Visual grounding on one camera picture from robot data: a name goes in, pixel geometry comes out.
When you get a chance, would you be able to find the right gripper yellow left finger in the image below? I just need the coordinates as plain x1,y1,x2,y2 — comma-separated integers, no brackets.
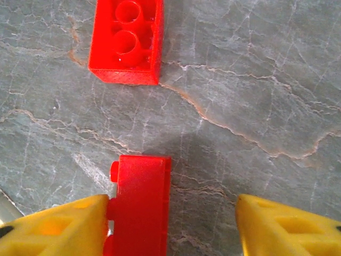
0,194,110,256

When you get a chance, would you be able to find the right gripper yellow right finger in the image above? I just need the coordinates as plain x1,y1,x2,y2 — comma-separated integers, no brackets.
236,193,341,256

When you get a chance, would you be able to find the red lego brick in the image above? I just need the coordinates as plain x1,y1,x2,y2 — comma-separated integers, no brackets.
103,154,172,256
87,0,165,86

